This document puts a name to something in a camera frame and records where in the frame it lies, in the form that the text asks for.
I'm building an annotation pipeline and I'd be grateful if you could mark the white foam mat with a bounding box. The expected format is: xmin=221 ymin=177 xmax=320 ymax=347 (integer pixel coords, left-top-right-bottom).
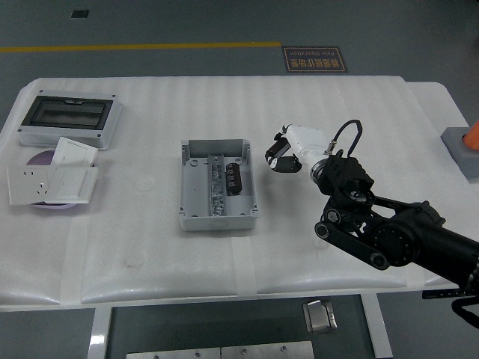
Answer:
xmin=0 ymin=76 xmax=475 ymax=306

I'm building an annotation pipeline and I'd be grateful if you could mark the small white switch panel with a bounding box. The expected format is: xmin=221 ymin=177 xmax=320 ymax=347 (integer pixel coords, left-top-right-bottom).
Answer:
xmin=51 ymin=136 xmax=99 ymax=168

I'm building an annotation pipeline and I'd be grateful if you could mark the grey open junction box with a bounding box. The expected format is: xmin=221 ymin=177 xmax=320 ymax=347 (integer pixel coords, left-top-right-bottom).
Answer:
xmin=177 ymin=138 xmax=260 ymax=233

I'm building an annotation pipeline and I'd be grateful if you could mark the purple round plate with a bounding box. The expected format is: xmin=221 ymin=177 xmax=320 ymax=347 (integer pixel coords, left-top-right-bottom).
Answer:
xmin=25 ymin=149 xmax=99 ymax=210

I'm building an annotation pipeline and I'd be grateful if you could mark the white table leg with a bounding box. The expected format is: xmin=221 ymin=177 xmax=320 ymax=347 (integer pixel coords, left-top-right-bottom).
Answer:
xmin=361 ymin=293 xmax=394 ymax=359
xmin=88 ymin=305 xmax=114 ymax=359

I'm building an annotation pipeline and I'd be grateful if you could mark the black floor sign orange text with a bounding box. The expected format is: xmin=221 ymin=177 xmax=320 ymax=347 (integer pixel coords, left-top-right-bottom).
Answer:
xmin=281 ymin=46 xmax=349 ymax=75

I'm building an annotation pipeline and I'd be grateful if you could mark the metal mounting rail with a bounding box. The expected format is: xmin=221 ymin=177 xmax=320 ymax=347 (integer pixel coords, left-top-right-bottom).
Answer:
xmin=207 ymin=153 xmax=228 ymax=218

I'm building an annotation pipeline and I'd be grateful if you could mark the white wall socket panel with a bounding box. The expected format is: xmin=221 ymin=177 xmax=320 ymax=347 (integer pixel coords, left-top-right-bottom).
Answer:
xmin=6 ymin=165 xmax=57 ymax=206

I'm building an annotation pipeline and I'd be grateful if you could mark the grey metal plate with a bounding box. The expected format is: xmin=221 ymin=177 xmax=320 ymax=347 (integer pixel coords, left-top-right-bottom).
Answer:
xmin=220 ymin=340 xmax=314 ymax=359
xmin=126 ymin=347 xmax=222 ymax=359

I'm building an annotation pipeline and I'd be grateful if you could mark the large white switch panel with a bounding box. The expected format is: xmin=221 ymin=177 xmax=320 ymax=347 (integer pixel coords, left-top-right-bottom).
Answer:
xmin=44 ymin=166 xmax=99 ymax=205

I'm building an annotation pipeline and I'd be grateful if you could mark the grey box with dark lid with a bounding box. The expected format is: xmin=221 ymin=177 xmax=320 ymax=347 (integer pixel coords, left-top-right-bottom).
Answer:
xmin=17 ymin=89 xmax=123 ymax=152

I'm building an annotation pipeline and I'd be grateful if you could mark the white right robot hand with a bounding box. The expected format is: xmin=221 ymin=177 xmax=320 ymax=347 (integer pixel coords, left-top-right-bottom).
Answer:
xmin=264 ymin=123 xmax=333 ymax=174

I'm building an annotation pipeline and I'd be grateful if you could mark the silver metal bracket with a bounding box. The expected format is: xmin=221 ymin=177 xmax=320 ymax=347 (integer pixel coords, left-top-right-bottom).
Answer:
xmin=302 ymin=298 xmax=339 ymax=334

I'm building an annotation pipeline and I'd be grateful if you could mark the grey square base block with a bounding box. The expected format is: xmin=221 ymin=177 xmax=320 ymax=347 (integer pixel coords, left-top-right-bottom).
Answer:
xmin=440 ymin=126 xmax=479 ymax=184

